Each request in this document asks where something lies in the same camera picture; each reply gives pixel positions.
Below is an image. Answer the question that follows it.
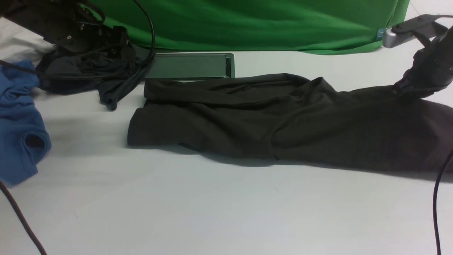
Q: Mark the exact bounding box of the blue crumpled shirt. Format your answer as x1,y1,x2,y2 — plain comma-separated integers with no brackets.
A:
0,66,51,186

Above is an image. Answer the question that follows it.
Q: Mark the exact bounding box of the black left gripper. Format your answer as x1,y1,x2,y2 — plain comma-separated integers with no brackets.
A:
54,7,136,60

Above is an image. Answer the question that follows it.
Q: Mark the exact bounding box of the dark teal crumpled shirt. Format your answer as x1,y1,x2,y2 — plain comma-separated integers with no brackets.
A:
36,49,155,111

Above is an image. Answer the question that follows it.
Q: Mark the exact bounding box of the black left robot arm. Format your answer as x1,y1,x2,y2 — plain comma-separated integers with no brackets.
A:
0,0,136,62

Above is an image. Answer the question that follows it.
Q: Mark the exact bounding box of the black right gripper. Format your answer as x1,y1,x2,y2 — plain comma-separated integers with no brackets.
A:
393,28,453,97

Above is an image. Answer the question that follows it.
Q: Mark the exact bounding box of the blue binder clip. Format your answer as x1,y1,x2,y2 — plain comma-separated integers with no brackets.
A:
375,28,386,41

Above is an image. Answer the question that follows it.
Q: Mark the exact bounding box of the green backdrop cloth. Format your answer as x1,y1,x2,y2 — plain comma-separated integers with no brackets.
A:
83,0,410,56

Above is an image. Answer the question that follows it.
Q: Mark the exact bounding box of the dark gray long-sleeve shirt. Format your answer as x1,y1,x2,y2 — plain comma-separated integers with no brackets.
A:
127,74,452,172

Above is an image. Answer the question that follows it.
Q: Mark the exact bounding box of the white crumpled shirt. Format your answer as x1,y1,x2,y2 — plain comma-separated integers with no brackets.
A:
0,19,55,66

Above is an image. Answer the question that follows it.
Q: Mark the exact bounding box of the metal table cable hatch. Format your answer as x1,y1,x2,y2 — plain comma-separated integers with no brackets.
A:
145,53,236,82

